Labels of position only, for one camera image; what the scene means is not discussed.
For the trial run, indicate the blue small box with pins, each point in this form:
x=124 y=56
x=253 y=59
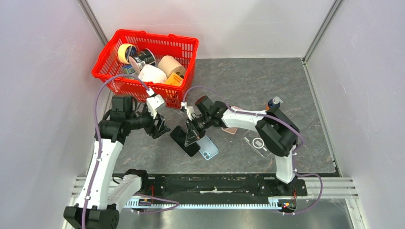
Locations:
x=128 y=69

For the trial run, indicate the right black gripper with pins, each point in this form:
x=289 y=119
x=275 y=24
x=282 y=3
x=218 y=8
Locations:
x=192 y=134

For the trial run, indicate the yellow tape roll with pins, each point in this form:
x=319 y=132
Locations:
x=125 y=51

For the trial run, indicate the beige tape roll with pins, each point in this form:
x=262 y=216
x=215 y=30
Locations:
x=170 y=65

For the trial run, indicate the clear phone case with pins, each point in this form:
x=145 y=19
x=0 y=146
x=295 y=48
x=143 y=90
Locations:
x=257 y=143

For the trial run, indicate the orange small box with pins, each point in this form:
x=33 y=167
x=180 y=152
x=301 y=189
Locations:
x=175 y=79

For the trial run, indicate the dark printed can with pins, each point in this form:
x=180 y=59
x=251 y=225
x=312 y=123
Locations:
x=140 y=59

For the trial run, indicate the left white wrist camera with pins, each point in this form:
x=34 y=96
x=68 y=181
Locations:
x=154 y=103

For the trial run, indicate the white paper roll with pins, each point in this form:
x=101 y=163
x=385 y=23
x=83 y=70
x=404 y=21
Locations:
x=150 y=73

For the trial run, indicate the white toothed cable duct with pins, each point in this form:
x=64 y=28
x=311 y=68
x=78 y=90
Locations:
x=136 y=203

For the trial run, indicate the light blue phone case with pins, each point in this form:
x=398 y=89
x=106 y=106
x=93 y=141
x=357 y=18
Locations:
x=207 y=148

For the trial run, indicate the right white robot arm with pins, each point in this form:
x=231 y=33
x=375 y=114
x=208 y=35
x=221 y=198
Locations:
x=276 y=130

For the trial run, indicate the phone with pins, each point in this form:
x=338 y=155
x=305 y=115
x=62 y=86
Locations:
x=178 y=134

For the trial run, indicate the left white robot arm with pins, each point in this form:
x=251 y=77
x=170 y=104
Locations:
x=97 y=207

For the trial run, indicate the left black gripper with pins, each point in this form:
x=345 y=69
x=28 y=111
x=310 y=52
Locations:
x=156 y=131

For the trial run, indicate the pink phone case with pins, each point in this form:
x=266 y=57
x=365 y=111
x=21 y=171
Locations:
x=232 y=130

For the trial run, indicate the orange bottle blue cap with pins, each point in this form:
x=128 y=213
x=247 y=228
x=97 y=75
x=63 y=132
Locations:
x=274 y=102

